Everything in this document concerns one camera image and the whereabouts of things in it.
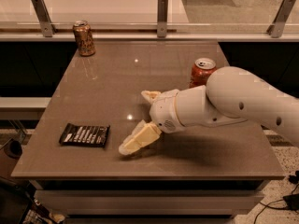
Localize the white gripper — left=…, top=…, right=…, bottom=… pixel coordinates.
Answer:
left=119, top=89, right=185, bottom=156

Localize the black rxbar chocolate wrapper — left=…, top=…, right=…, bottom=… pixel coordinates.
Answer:
left=59, top=123, right=110, bottom=147

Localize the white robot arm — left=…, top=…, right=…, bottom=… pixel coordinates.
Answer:
left=119, top=66, right=299, bottom=155

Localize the red orange soda can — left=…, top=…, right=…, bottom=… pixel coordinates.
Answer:
left=190, top=58, right=217, bottom=88

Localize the brown gold drink can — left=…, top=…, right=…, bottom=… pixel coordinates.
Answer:
left=73, top=21, right=95, bottom=56

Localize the dark round bin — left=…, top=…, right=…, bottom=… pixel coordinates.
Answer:
left=4, top=139, right=22, bottom=159

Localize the left metal railing bracket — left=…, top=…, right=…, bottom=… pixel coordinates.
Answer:
left=31, top=0, right=56, bottom=37

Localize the right metal railing bracket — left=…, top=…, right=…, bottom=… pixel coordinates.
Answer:
left=266, top=0, right=296, bottom=38

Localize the black power adapter with cable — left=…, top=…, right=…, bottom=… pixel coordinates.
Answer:
left=253, top=171, right=299, bottom=224

